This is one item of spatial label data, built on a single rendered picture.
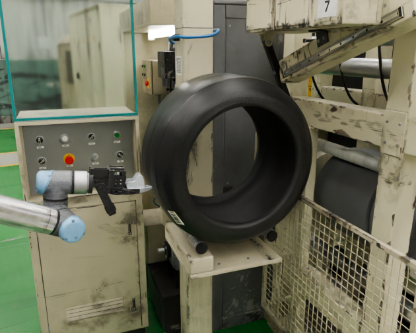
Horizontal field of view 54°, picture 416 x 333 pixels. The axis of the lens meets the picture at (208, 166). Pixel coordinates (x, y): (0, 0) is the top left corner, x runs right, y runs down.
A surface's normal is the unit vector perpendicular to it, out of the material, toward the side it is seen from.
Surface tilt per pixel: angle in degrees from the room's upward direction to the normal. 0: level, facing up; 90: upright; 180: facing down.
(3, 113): 90
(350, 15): 90
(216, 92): 47
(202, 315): 90
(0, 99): 90
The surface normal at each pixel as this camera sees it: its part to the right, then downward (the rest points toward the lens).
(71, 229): 0.60, 0.22
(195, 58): 0.35, 0.25
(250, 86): 0.28, -0.55
